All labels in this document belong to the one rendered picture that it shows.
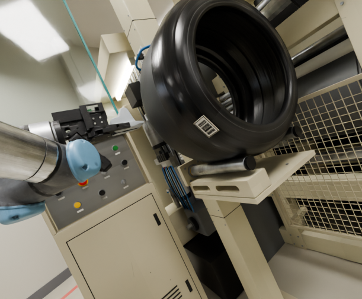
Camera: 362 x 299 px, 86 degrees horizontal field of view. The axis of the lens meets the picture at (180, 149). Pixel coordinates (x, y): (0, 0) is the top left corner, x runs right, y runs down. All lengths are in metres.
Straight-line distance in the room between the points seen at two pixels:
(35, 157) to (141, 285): 1.05
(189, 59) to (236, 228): 0.82
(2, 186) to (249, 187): 0.57
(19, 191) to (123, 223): 0.78
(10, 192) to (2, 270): 2.92
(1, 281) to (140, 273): 2.34
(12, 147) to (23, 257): 3.09
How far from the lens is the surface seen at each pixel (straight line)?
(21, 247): 3.37
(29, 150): 0.34
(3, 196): 0.49
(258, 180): 0.64
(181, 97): 0.53
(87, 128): 0.50
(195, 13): 0.67
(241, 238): 1.11
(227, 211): 1.04
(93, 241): 1.17
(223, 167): 0.68
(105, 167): 0.51
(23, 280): 3.42
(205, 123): 0.53
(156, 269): 1.29
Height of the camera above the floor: 1.05
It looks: 2 degrees down
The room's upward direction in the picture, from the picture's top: 25 degrees counter-clockwise
